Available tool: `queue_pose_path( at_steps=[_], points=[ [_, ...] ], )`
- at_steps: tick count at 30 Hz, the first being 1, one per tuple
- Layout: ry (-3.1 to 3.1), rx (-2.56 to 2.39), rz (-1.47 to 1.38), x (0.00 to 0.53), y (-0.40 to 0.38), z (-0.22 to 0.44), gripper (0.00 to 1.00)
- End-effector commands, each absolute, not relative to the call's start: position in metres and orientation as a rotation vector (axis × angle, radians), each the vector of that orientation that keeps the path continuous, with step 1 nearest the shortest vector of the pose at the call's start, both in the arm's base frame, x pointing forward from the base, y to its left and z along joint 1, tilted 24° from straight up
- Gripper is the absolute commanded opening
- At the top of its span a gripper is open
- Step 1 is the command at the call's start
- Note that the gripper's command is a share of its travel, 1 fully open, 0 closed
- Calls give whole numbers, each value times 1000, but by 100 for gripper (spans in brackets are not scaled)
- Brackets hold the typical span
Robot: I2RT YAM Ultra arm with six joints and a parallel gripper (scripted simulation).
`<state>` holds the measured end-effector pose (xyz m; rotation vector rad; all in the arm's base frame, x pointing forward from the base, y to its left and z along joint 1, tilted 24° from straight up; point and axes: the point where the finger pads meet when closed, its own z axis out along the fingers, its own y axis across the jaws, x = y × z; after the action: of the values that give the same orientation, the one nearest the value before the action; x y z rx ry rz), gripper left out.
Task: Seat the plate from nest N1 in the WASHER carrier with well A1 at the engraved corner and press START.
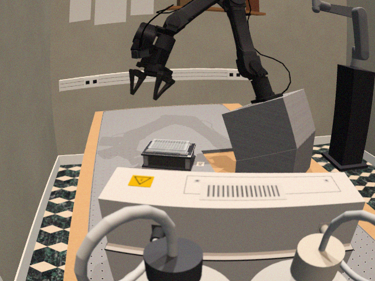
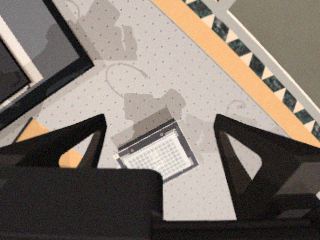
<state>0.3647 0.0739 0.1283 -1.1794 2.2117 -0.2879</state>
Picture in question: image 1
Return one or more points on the white microplate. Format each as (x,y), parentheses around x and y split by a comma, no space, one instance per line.
(169,146)

